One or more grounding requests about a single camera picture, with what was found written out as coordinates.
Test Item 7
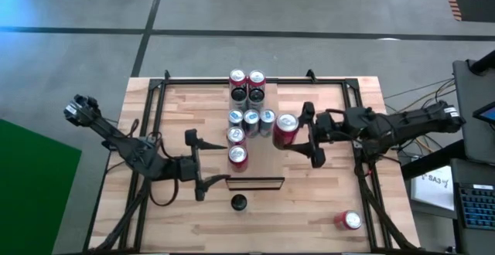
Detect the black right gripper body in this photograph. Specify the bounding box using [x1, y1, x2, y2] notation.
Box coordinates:
[302, 101, 343, 169]

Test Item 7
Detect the blue silver Red Bull can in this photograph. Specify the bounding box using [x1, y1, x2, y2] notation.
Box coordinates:
[242, 109, 261, 139]
[258, 108, 277, 138]
[227, 108, 245, 129]

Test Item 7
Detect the black left shoulder cable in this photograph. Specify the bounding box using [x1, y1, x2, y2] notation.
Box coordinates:
[128, 117, 141, 138]

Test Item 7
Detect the backlit keyboard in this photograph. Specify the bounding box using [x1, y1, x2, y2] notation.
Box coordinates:
[455, 182, 495, 232]

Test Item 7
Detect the wooden shelf with black frame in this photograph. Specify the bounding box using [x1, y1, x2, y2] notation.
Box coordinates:
[224, 81, 286, 192]

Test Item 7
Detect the tablet screen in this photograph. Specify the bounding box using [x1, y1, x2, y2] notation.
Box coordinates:
[472, 100, 495, 124]

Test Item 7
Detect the green floor mat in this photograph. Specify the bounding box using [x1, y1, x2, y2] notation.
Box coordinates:
[0, 117, 83, 255]

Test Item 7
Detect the black aluminium table frame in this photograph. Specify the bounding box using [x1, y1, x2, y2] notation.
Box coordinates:
[90, 77, 417, 253]

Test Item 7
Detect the grey side desk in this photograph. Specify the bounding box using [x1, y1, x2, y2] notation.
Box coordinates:
[450, 157, 495, 255]

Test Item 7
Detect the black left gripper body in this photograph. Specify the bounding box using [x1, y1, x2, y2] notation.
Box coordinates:
[176, 128, 206, 202]

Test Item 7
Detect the white SA3 paper sign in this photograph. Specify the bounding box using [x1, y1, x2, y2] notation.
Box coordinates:
[409, 165, 456, 213]

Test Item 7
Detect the red Fanta strawberry can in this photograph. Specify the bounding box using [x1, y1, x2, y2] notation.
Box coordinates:
[228, 68, 248, 90]
[247, 69, 267, 90]

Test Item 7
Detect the red Coca-Cola Star Wars can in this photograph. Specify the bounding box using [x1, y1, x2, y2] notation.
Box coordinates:
[226, 126, 247, 148]
[271, 112, 301, 151]

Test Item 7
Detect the grey rounded panel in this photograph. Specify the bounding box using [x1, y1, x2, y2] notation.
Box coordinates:
[452, 59, 495, 165]

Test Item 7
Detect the red soda can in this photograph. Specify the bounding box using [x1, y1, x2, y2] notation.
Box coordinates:
[333, 209, 363, 232]

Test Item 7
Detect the black desk edge bar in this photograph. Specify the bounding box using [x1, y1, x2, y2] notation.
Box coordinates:
[401, 138, 467, 181]

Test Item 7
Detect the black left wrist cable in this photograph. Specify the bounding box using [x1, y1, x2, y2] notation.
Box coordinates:
[148, 177, 181, 208]

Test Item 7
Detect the black pole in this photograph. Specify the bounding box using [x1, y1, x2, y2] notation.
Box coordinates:
[466, 49, 495, 75]

